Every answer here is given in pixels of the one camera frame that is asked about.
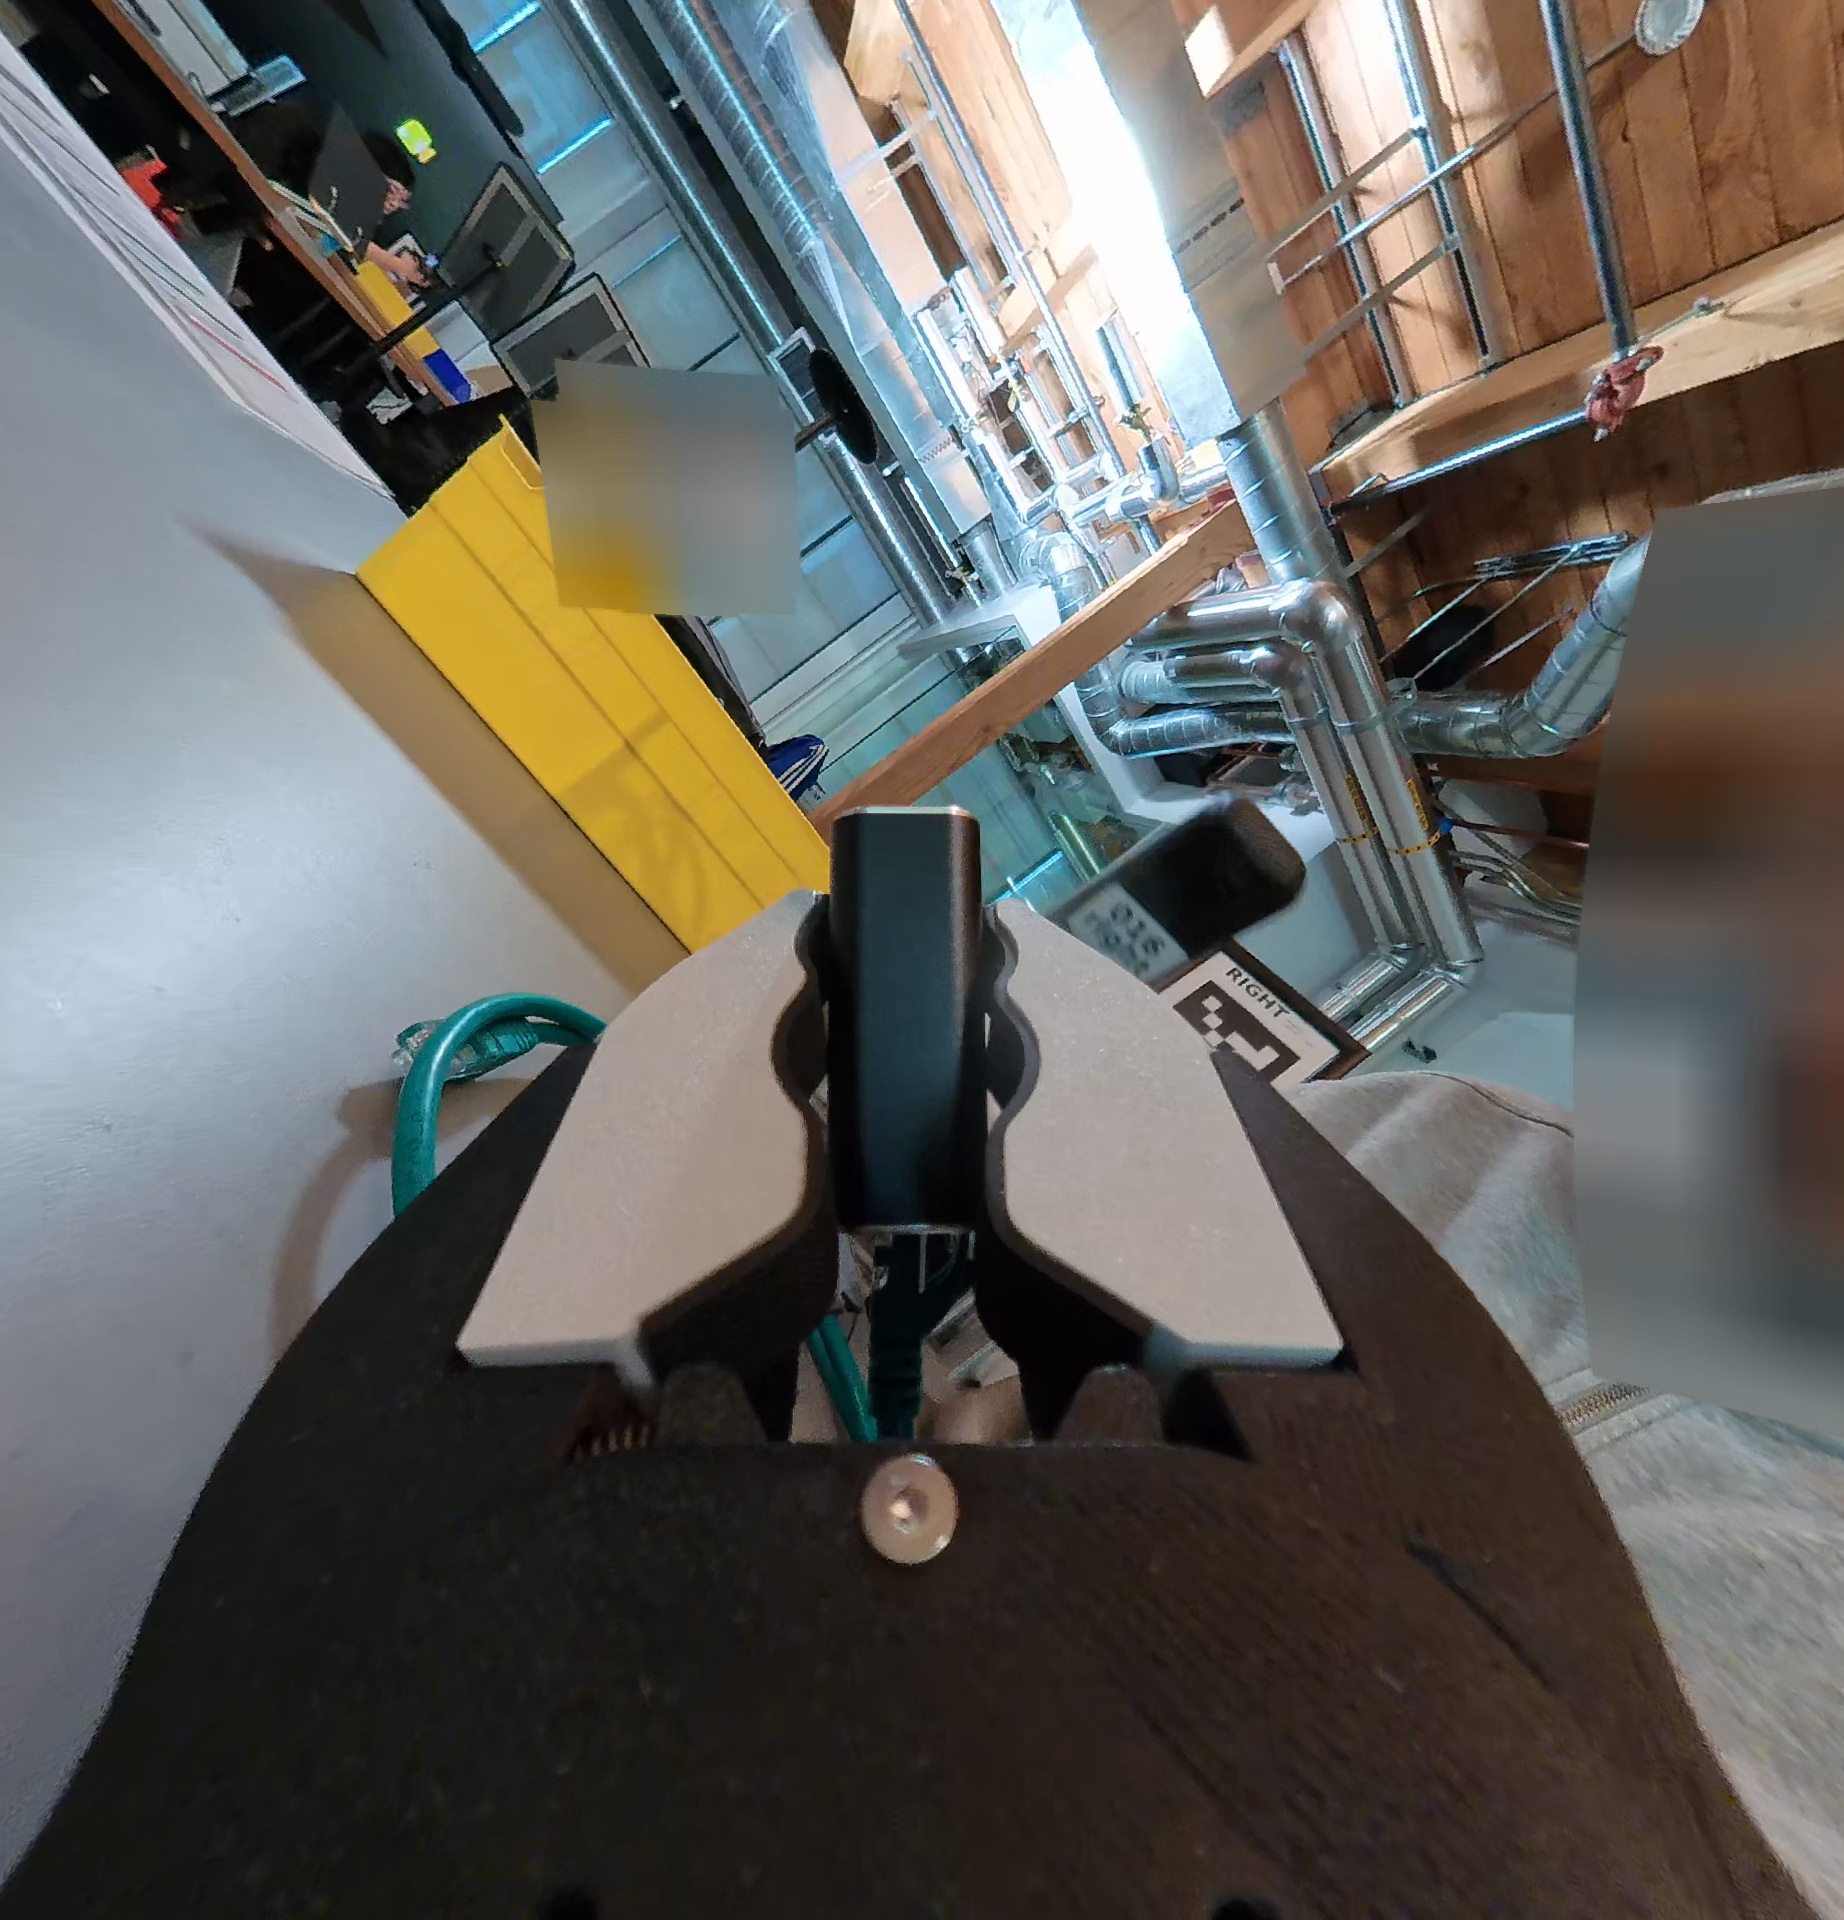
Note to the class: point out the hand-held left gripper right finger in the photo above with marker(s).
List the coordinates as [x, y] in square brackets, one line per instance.
[1162, 1185]

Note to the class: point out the wooden ceiling beam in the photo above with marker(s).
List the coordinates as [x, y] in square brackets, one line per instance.
[1043, 690]

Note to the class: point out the cluster of silver ventilation pipes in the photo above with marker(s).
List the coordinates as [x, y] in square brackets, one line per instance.
[1312, 630]

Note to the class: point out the red pipe clamp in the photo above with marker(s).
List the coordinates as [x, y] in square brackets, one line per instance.
[1624, 386]

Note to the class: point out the yellow plastic bin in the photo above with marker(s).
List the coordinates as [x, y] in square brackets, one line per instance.
[562, 690]

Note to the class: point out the black ethernet splitter box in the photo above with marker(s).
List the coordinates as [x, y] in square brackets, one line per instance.
[907, 1019]

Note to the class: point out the black round lamp head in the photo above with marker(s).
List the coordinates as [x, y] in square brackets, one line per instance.
[846, 405]

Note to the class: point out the white printed paper sheet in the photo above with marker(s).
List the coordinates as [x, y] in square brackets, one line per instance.
[112, 254]

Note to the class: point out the framed black white marker sign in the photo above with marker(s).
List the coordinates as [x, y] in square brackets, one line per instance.
[1260, 1026]

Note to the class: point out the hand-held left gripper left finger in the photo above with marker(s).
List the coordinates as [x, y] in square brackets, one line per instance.
[637, 1185]

